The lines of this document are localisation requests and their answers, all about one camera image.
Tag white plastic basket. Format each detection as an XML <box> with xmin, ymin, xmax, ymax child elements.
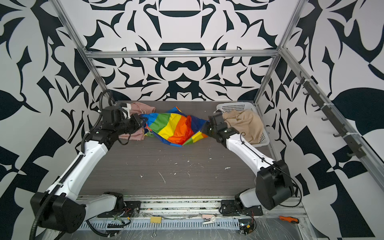
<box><xmin>216</xmin><ymin>102</ymin><xmax>270</xmax><ymax>148</ymax></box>

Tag orange handled tool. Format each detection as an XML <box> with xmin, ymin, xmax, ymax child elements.
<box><xmin>279</xmin><ymin>216</ymin><xmax>300</xmax><ymax>224</ymax></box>

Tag beige shorts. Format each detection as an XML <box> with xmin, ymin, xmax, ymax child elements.
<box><xmin>223</xmin><ymin>110</ymin><xmax>264</xmax><ymax>144</ymax></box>

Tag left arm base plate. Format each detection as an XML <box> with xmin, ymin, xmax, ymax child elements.
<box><xmin>97</xmin><ymin>201</ymin><xmax>142</xmax><ymax>218</ymax></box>

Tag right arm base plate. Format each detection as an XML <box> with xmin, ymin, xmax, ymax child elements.
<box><xmin>219</xmin><ymin>200</ymin><xmax>263</xmax><ymax>217</ymax></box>

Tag white slotted cable duct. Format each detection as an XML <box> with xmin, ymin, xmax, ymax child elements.
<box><xmin>90</xmin><ymin>218</ymin><xmax>240</xmax><ymax>231</ymax></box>

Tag multicolour shorts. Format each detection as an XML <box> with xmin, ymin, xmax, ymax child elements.
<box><xmin>141</xmin><ymin>107</ymin><xmax>208</xmax><ymax>147</ymax></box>

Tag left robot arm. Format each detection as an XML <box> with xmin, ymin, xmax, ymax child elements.
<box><xmin>29</xmin><ymin>114</ymin><xmax>146</xmax><ymax>240</ymax></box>

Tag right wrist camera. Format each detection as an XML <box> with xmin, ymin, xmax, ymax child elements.
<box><xmin>209</xmin><ymin>112</ymin><xmax>228</xmax><ymax>129</ymax></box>

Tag pink shorts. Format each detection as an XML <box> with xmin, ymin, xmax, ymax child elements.
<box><xmin>119</xmin><ymin>102</ymin><xmax>156</xmax><ymax>141</ymax></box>

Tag black corrugated cable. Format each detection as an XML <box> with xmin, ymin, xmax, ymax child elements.
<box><xmin>86</xmin><ymin>218</ymin><xmax>132</xmax><ymax>238</ymax></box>

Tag yellow tag clip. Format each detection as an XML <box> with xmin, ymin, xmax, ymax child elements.
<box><xmin>150</xmin><ymin>217</ymin><xmax>162</xmax><ymax>224</ymax></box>

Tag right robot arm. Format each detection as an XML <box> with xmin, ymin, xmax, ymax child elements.
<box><xmin>202</xmin><ymin>120</ymin><xmax>303</xmax><ymax>212</ymax></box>

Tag small green circuit board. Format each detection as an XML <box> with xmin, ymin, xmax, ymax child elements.
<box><xmin>239</xmin><ymin>219</ymin><xmax>257</xmax><ymax>236</ymax></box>

